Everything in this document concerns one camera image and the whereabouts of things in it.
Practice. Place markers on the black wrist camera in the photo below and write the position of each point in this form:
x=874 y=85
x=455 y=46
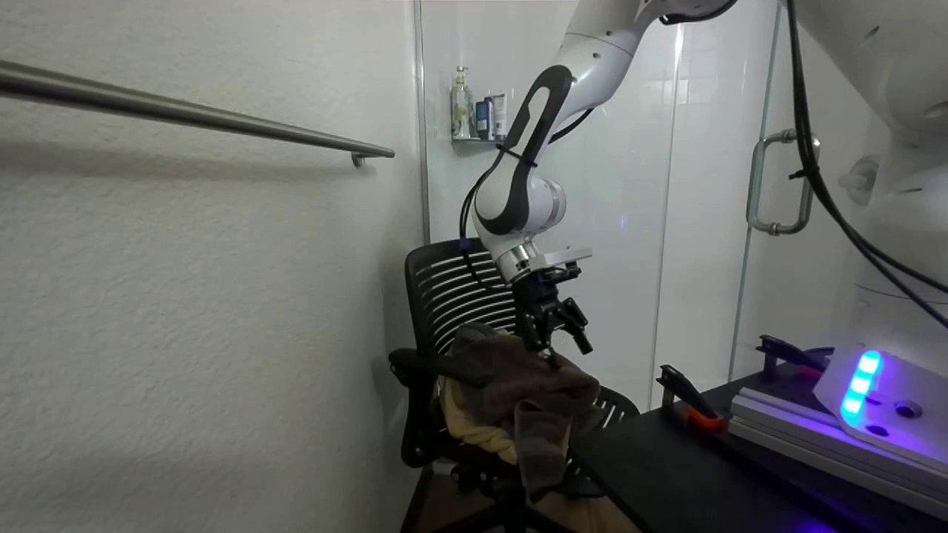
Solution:
x=576 y=322

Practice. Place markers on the white pump bottle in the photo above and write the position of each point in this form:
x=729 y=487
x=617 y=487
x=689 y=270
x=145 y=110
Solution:
x=459 y=107

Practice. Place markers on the blue and white soap box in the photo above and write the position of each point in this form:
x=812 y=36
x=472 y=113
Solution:
x=490 y=116

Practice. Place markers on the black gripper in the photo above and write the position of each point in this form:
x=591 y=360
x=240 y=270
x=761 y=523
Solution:
x=540 y=299

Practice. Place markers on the glass shower door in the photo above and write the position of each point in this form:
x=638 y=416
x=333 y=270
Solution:
x=711 y=246

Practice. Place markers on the black mesh office chair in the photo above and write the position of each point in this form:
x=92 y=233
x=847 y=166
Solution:
x=447 y=292

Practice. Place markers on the metal wall towel bar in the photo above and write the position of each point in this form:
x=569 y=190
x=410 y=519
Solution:
x=195 y=116

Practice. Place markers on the small shower wall shelf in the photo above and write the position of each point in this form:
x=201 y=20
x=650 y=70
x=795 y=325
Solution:
x=475 y=141

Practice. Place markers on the yellow towel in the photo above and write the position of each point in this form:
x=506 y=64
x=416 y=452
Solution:
x=475 y=418

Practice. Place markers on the dark purple clamp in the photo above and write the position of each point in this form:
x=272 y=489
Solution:
x=788 y=353

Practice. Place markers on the dark brown-black towel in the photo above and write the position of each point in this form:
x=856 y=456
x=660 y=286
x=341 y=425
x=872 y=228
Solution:
x=527 y=390

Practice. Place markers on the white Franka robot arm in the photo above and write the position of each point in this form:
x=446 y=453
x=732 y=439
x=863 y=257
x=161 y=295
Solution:
x=552 y=107

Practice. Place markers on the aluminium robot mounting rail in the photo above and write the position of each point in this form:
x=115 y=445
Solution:
x=838 y=445

